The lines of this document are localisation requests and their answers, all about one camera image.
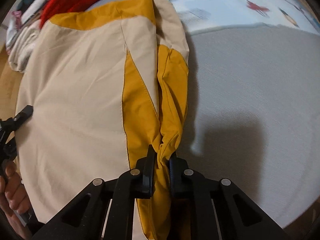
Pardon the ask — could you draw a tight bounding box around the beige and mustard jacket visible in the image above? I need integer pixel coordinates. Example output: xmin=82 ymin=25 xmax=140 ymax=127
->
xmin=15 ymin=0 xmax=189 ymax=239

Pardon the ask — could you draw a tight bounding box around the left hand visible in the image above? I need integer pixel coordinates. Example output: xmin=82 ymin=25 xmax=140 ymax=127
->
xmin=1 ymin=160 xmax=31 ymax=239

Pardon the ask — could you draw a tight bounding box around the grey deer print bedsheet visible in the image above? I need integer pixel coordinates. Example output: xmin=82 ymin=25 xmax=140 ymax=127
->
xmin=85 ymin=0 xmax=320 ymax=229

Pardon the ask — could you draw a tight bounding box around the folded beige blanket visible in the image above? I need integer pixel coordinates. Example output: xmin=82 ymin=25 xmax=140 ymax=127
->
xmin=5 ymin=12 xmax=41 ymax=73

